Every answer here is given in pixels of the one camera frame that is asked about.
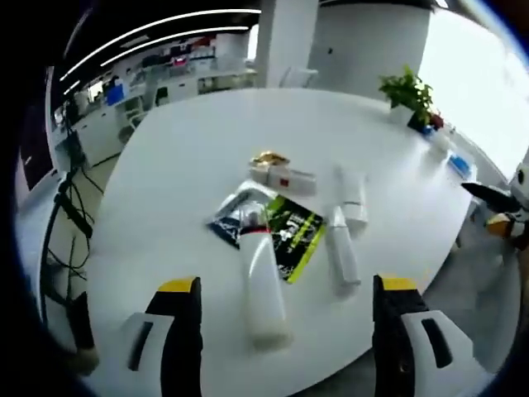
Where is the black tripod stand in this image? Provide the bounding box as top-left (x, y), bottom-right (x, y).
top-left (39, 105), bottom-right (100, 369)

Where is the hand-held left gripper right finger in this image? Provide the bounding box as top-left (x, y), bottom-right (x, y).
top-left (372, 273), bottom-right (483, 397)

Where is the white skincare box red label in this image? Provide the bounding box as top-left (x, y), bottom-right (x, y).
top-left (249, 163), bottom-right (318, 196)

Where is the silver dark blue packet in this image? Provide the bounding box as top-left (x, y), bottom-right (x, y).
top-left (206, 181), bottom-right (278, 251)

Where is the blue storage box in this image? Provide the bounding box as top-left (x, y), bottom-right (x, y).
top-left (105, 84), bottom-right (125, 107)

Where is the black green printed packet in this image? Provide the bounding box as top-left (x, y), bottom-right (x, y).
top-left (262, 195), bottom-right (327, 285)

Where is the white cabinet row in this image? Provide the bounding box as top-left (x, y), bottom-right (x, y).
top-left (53, 68), bottom-right (260, 166)

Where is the green potted plant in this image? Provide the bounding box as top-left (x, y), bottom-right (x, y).
top-left (378, 65), bottom-right (435, 127)

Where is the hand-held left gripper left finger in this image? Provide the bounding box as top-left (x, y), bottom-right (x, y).
top-left (119, 275), bottom-right (204, 397)

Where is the white blue box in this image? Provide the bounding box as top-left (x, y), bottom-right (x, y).
top-left (446, 151), bottom-right (479, 181)

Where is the large white skincare bottle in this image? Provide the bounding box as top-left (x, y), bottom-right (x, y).
top-left (239, 229), bottom-right (293, 351)

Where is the white skincare tube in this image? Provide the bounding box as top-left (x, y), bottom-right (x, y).
top-left (332, 165), bottom-right (369, 237)

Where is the slim white skincare bottle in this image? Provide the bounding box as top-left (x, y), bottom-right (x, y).
top-left (324, 205), bottom-right (362, 299)

